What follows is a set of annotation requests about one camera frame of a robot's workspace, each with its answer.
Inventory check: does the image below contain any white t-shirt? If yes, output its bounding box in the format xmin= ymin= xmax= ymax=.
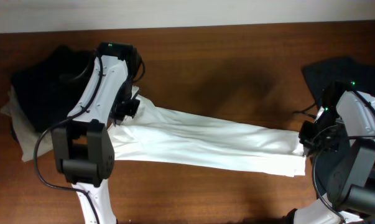
xmin=108 ymin=96 xmax=305 ymax=177

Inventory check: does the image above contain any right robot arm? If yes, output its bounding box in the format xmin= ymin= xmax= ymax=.
xmin=284 ymin=81 xmax=375 ymax=224

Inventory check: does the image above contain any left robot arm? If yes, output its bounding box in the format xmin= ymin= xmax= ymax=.
xmin=50 ymin=42 xmax=145 ymax=223

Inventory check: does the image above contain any dark navy garment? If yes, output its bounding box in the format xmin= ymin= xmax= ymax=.
xmin=302 ymin=57 xmax=375 ymax=195

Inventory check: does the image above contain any black folded garment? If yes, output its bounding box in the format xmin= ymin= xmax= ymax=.
xmin=11 ymin=45 xmax=93 ymax=133

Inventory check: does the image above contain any beige folded garment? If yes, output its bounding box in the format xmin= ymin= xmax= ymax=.
xmin=0 ymin=86 xmax=40 ymax=162

